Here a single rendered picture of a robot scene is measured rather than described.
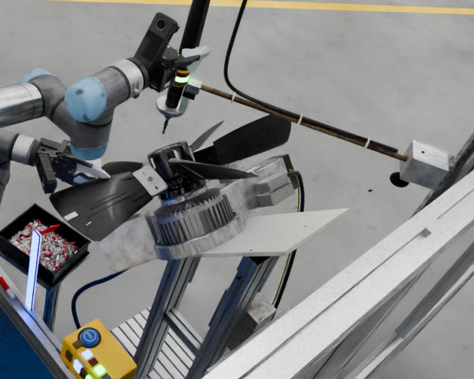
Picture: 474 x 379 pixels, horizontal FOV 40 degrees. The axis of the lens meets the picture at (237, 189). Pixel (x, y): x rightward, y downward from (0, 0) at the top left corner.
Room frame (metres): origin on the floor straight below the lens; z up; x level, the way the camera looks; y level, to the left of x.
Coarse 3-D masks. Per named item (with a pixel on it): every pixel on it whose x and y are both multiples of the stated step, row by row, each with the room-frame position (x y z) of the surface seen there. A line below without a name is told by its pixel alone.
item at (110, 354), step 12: (96, 324) 0.82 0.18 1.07; (72, 336) 0.77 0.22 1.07; (108, 336) 0.81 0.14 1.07; (72, 348) 0.74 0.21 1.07; (84, 348) 0.75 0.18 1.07; (96, 348) 0.77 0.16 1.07; (108, 348) 0.78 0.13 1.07; (120, 348) 0.79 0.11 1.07; (72, 360) 0.73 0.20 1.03; (84, 360) 0.73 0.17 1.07; (108, 360) 0.75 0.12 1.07; (120, 360) 0.76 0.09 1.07; (132, 360) 0.77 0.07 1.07; (72, 372) 0.73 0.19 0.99; (108, 372) 0.72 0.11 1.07; (120, 372) 0.73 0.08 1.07; (132, 372) 0.75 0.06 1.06
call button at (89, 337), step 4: (84, 332) 0.79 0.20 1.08; (88, 332) 0.79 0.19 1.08; (92, 332) 0.79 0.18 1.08; (96, 332) 0.80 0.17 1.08; (84, 336) 0.78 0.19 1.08; (88, 336) 0.78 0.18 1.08; (92, 336) 0.78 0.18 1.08; (96, 336) 0.79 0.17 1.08; (84, 340) 0.77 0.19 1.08; (88, 340) 0.77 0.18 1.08; (92, 340) 0.78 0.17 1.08; (96, 340) 0.78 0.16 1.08; (88, 344) 0.76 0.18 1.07; (92, 344) 0.77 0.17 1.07
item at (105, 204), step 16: (112, 176) 1.18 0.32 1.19; (128, 176) 1.20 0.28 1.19; (64, 192) 1.09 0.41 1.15; (80, 192) 1.10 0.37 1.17; (96, 192) 1.11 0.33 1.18; (112, 192) 1.13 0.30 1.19; (128, 192) 1.15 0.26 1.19; (144, 192) 1.17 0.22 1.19; (64, 208) 1.04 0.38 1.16; (80, 208) 1.05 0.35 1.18; (96, 208) 1.06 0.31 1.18; (112, 208) 1.08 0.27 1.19; (128, 208) 1.10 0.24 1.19; (80, 224) 1.00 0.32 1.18; (96, 224) 1.01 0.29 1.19; (112, 224) 1.03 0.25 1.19; (96, 240) 0.96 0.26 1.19
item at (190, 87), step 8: (200, 80) 1.24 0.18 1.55; (184, 88) 1.22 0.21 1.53; (192, 88) 1.21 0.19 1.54; (160, 96) 1.23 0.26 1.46; (184, 96) 1.20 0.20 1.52; (192, 96) 1.20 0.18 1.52; (160, 104) 1.20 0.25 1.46; (184, 104) 1.21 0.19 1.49; (160, 112) 1.19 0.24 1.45; (168, 112) 1.19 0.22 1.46; (176, 112) 1.20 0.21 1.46; (184, 112) 1.21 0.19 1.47
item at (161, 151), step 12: (180, 144) 1.31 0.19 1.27; (156, 156) 1.27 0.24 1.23; (168, 156) 1.27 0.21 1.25; (180, 156) 1.29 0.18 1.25; (192, 156) 1.33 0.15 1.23; (156, 168) 1.26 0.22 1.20; (168, 168) 1.26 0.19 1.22; (168, 180) 1.25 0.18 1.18; (180, 180) 1.26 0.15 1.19; (192, 180) 1.28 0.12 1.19; (204, 180) 1.30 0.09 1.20; (168, 192) 1.22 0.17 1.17; (180, 192) 1.23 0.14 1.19
